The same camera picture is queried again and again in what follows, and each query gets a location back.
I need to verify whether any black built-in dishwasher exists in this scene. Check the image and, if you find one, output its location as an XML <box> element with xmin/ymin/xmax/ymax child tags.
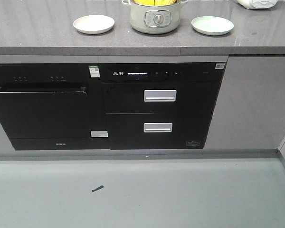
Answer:
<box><xmin>0</xmin><ymin>64</ymin><xmax>109</xmax><ymax>151</ymax></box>

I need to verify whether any white rice cooker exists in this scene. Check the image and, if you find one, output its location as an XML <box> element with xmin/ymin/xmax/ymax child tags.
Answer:
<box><xmin>236</xmin><ymin>0</ymin><xmax>278</xmax><ymax>10</ymax></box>

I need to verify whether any black drawer sterilizer cabinet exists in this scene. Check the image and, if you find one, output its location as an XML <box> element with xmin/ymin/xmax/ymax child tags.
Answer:
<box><xmin>99</xmin><ymin>62</ymin><xmax>225</xmax><ymax>150</ymax></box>

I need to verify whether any white round plate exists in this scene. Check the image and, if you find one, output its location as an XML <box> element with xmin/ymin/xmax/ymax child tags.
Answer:
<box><xmin>73</xmin><ymin>15</ymin><xmax>115</xmax><ymax>35</ymax></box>

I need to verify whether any pale green round plate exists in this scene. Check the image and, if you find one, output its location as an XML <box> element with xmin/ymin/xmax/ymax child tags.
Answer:
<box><xmin>191</xmin><ymin>16</ymin><xmax>234</xmax><ymax>36</ymax></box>

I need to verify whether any pale green electric cooking pot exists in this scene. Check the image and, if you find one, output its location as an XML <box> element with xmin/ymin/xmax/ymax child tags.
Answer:
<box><xmin>122</xmin><ymin>0</ymin><xmax>187</xmax><ymax>34</ymax></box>

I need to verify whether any black tape scrap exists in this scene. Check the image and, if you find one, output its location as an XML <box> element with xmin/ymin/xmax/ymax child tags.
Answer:
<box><xmin>92</xmin><ymin>185</ymin><xmax>104</xmax><ymax>192</ymax></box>

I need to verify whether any yellow corn cob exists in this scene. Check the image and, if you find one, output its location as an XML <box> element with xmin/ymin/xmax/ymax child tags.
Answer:
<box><xmin>133</xmin><ymin>0</ymin><xmax>155</xmax><ymax>6</ymax></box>
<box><xmin>154</xmin><ymin>0</ymin><xmax>177</xmax><ymax>6</ymax></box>

